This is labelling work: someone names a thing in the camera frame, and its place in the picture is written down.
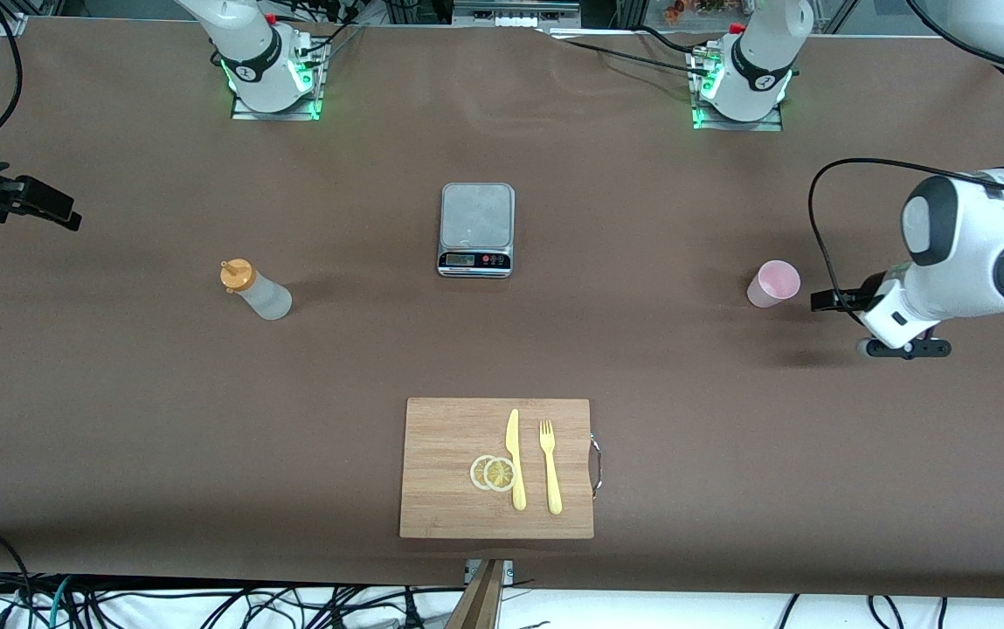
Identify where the pink plastic cup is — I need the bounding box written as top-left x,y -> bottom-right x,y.
747,259 -> 801,308

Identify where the frosted sauce bottle orange cap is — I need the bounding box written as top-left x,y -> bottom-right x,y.
220,259 -> 293,321

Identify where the brown table cover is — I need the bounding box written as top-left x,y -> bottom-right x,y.
0,16 -> 1004,600

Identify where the yellow plastic fork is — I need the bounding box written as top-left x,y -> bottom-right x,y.
538,419 -> 564,515

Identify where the yellow plastic knife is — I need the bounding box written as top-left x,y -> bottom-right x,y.
505,408 -> 528,512

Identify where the silver digital kitchen scale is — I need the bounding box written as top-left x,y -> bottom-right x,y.
437,182 -> 516,279

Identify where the grey power strip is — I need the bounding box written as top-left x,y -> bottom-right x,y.
454,0 -> 583,29

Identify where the bamboo cutting board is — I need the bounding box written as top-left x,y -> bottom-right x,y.
399,397 -> 595,540

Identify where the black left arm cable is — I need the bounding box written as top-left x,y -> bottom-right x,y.
807,0 -> 1004,328

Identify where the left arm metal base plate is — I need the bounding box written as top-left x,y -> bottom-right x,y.
692,105 -> 784,133

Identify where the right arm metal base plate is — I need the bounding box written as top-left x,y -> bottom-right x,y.
231,94 -> 324,122

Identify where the short black base cable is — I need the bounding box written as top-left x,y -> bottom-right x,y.
637,24 -> 703,55

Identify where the long black base cable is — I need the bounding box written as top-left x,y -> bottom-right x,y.
554,37 -> 717,79

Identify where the teal floor cable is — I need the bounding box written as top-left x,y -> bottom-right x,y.
45,575 -> 76,629

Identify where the wooden post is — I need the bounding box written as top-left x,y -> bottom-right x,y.
445,559 -> 504,629

